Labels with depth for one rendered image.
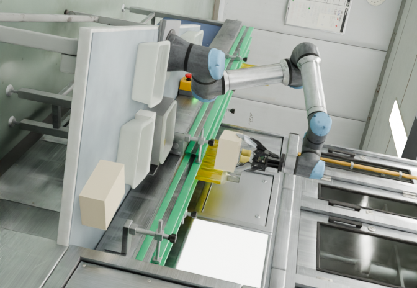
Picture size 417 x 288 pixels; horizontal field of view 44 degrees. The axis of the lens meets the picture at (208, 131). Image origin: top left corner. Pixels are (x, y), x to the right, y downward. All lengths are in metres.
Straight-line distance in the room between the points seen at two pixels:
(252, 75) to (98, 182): 0.93
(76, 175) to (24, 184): 1.00
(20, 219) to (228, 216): 0.85
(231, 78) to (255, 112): 6.57
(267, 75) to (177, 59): 0.40
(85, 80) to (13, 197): 1.08
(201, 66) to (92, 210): 0.79
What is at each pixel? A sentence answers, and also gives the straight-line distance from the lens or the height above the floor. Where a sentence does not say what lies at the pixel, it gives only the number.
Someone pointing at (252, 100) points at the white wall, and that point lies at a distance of 8.67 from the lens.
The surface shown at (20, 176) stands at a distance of 2.49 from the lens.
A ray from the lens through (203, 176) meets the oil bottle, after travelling 2.25.
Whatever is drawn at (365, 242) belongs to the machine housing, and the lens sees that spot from 2.39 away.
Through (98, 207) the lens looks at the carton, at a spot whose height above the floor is 0.81.
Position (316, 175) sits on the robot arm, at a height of 1.43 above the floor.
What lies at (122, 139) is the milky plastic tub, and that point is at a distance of 1.75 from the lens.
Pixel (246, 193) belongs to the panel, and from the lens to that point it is 2.41.
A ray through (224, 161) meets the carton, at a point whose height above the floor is 1.09.
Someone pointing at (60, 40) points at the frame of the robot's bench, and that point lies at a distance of 1.45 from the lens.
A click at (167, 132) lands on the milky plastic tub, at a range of 2.18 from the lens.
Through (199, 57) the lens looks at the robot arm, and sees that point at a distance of 2.04.
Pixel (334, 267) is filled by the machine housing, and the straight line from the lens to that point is 2.21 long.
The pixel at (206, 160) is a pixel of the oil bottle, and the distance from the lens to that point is 2.30.
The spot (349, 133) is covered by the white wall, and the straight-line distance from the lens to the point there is 8.84.
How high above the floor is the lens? 1.24
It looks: 7 degrees down
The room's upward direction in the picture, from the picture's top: 101 degrees clockwise
